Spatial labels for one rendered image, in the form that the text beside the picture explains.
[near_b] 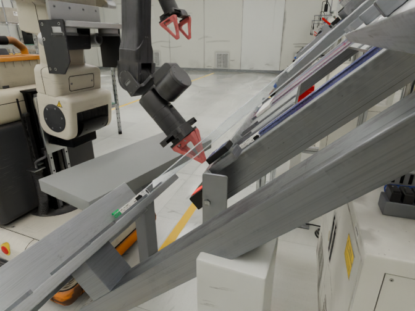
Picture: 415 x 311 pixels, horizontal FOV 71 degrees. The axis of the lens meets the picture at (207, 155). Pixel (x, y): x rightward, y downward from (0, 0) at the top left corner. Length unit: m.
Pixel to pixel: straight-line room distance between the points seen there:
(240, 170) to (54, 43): 0.74
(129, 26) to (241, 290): 0.58
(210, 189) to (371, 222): 0.37
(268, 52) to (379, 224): 8.80
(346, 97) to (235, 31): 9.09
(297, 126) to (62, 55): 0.78
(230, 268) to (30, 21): 1.10
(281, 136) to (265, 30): 8.91
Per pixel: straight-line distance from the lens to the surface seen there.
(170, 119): 0.66
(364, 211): 0.77
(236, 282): 0.26
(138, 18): 0.69
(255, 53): 9.44
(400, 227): 0.75
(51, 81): 1.15
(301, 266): 1.52
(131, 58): 0.69
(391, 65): 0.52
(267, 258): 0.26
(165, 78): 0.64
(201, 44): 9.87
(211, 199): 0.56
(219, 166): 0.54
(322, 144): 2.07
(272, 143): 0.54
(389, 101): 2.06
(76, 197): 0.86
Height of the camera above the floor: 0.99
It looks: 22 degrees down
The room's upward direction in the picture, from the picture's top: straight up
